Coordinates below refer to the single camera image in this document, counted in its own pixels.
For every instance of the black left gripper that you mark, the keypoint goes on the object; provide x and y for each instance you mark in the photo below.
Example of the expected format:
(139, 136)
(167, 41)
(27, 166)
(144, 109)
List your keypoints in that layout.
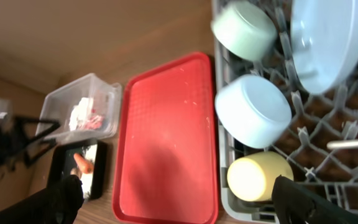
(16, 145)

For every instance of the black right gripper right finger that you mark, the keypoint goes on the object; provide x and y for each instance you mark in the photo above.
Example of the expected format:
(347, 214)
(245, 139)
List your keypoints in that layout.
(295, 204)

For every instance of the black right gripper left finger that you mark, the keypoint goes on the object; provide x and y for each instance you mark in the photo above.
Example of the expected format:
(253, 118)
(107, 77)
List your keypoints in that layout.
(59, 203)

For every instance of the orange carrot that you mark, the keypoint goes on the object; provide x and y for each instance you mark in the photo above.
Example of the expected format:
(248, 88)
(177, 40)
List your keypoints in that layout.
(85, 166)

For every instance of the yellow cup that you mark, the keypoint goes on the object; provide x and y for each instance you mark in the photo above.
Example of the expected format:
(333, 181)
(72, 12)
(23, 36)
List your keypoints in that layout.
(251, 178)

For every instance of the white rice pile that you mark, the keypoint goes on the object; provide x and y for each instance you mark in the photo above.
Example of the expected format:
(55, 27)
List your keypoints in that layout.
(89, 153)

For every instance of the white napkin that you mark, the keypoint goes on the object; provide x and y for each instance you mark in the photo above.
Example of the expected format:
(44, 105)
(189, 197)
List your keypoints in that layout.
(79, 113)

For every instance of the red snack wrapper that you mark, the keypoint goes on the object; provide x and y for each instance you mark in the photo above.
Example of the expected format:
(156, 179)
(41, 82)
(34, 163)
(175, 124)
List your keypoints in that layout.
(94, 120)

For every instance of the light blue bowl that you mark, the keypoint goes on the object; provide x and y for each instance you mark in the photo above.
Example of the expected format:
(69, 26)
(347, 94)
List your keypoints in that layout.
(253, 111)

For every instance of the light blue plate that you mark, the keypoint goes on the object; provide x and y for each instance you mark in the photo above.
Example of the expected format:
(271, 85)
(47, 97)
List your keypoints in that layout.
(324, 42)

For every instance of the green bowl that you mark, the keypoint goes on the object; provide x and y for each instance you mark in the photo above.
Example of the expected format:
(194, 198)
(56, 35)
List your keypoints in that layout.
(245, 30)

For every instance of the white plastic spoon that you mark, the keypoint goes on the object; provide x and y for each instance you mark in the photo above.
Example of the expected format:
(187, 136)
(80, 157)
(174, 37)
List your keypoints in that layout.
(343, 144)

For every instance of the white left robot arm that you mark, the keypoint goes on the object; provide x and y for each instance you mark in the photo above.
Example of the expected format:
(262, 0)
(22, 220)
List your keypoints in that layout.
(6, 117)

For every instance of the black food waste tray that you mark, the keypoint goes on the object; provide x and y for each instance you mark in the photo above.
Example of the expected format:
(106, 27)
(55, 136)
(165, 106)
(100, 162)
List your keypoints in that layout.
(64, 165)

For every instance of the grey dishwasher rack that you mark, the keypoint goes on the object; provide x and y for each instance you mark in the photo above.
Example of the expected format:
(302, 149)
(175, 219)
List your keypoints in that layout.
(317, 119)

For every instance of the clear plastic waste bin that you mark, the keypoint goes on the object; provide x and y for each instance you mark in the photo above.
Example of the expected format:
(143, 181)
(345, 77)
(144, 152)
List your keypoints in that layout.
(106, 99)

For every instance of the red serving tray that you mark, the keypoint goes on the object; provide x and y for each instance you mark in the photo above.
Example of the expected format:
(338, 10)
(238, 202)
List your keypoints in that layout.
(166, 169)

